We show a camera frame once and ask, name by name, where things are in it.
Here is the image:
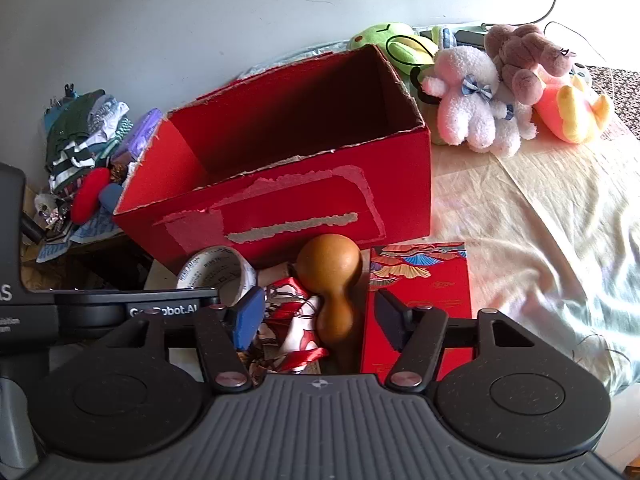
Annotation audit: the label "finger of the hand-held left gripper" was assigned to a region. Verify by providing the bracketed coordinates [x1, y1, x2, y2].
[52, 286, 221, 305]

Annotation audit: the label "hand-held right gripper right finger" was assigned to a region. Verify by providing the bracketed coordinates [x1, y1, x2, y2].
[374, 290, 538, 393]

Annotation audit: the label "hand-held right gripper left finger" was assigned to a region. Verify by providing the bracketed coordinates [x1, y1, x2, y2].
[105, 287, 266, 394]

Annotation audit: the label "white printed tape roll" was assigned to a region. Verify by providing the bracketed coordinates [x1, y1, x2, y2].
[176, 246, 258, 311]

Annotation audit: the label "red white printed scarf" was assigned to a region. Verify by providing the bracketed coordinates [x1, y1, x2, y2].
[250, 276, 331, 375]

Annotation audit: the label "red patterned gift box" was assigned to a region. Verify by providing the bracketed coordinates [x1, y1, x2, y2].
[360, 241, 473, 386]

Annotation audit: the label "beige woven strap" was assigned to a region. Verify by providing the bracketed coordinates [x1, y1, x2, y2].
[257, 265, 301, 286]

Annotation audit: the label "brown wooden gourd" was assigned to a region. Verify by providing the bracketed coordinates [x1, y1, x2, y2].
[296, 234, 362, 346]

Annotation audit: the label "red cardboard box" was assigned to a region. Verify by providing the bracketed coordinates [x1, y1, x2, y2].
[112, 43, 432, 271]

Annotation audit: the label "light blue printed cloth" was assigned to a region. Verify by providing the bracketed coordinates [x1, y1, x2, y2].
[35, 205, 123, 263]

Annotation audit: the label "pile of small trinkets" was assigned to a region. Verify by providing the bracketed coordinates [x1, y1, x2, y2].
[32, 192, 71, 241]

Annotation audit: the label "blue plush piece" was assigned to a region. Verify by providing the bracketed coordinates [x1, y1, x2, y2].
[99, 183, 123, 211]

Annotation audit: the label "red plush piece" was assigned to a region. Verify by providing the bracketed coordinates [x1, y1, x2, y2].
[70, 166, 112, 224]

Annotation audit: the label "cream bed sheet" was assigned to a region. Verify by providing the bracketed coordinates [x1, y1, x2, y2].
[430, 125, 640, 396]

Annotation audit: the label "purple tissue pack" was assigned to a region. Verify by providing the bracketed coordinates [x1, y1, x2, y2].
[117, 108, 163, 158]

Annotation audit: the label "pile of folded clothes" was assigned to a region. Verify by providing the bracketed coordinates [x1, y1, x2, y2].
[44, 89, 133, 196]

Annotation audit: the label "green cushion with black eyes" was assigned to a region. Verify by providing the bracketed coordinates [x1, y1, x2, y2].
[410, 65, 443, 112]

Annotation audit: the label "small white plush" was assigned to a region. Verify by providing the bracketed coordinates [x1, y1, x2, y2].
[487, 95, 538, 158]

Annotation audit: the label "pink white bunny plush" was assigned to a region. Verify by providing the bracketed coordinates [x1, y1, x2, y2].
[420, 45, 501, 153]

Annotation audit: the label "light green crinkled sheet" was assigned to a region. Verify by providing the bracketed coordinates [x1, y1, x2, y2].
[235, 42, 351, 83]

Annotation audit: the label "yellow pink duck plush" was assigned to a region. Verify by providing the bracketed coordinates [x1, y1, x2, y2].
[532, 62, 613, 145]

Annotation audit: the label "green frog plush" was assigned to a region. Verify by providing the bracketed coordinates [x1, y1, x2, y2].
[348, 21, 440, 73]

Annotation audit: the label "brown plush toy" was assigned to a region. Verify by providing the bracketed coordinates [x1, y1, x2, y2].
[484, 23, 576, 106]

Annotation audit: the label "speckled brown blanket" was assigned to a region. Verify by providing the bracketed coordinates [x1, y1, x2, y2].
[585, 65, 640, 128]

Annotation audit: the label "black cable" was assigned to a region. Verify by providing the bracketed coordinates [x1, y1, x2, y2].
[385, 34, 439, 68]

